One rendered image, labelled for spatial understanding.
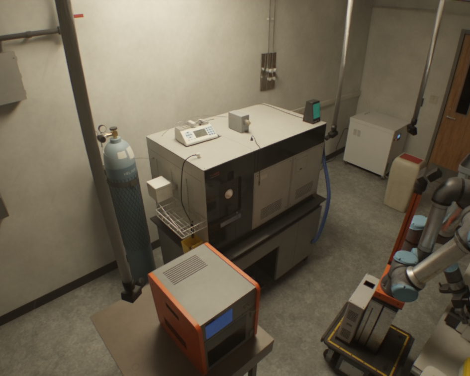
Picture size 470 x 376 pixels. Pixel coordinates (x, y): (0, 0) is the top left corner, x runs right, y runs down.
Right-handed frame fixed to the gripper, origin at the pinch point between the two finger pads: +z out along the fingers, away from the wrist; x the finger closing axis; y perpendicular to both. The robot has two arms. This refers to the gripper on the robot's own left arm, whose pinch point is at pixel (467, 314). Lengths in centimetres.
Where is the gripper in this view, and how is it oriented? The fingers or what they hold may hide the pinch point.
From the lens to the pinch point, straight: 190.9
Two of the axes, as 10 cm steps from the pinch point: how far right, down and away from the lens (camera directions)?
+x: 7.5, -3.5, 5.6
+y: 5.1, -2.5, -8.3
